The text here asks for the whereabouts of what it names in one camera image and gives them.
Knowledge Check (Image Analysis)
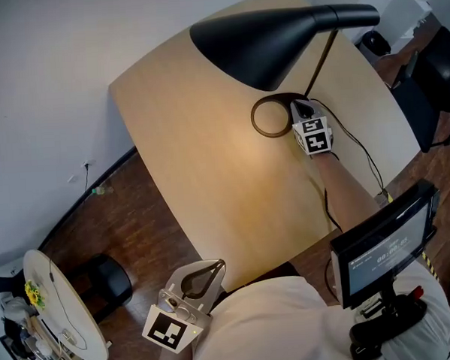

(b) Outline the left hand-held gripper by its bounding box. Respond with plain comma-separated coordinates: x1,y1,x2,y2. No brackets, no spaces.
137,259,231,357

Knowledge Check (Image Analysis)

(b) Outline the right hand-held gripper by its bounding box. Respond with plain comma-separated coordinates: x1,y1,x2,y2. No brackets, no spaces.
289,98,336,158

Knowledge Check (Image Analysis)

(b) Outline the black desk lamp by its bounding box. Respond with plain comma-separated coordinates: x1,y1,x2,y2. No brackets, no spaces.
188,1,386,142

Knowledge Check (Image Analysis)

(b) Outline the person's right forearm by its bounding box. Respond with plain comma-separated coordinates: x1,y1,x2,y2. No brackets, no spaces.
313,149,383,234

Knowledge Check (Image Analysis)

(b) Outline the black round stool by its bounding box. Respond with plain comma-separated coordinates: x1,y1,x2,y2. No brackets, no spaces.
84,251,136,319

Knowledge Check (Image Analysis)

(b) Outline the person's white shirt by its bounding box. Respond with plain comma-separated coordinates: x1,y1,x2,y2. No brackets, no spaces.
184,258,450,360

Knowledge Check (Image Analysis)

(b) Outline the black waste bin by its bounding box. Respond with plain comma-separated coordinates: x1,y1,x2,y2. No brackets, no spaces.
358,29,393,58

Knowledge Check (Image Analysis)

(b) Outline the black office chair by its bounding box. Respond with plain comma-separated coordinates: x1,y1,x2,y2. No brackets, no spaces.
386,26,450,156

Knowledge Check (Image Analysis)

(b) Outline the round white side table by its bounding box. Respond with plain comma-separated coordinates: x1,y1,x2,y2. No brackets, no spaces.
21,245,110,360

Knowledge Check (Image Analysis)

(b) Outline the black baseboard strip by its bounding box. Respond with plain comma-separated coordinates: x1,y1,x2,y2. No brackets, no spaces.
32,145,143,252

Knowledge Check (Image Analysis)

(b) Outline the white cabinet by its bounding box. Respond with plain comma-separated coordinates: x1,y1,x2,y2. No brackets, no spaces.
383,0,450,41

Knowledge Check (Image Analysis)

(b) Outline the yellow sunflower bunch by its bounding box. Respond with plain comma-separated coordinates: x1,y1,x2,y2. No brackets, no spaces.
23,280,47,310

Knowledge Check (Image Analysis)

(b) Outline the black chest-mounted monitor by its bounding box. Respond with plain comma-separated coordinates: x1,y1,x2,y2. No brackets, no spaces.
325,178,448,310

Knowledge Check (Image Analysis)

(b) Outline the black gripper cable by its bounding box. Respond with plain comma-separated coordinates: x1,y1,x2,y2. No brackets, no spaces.
322,186,343,234

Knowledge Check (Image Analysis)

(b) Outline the thin black cable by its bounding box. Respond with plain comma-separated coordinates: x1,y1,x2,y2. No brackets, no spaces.
47,256,89,352

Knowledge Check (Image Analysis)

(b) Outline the black monitor mount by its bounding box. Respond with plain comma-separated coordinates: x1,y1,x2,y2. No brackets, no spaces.
344,277,431,360

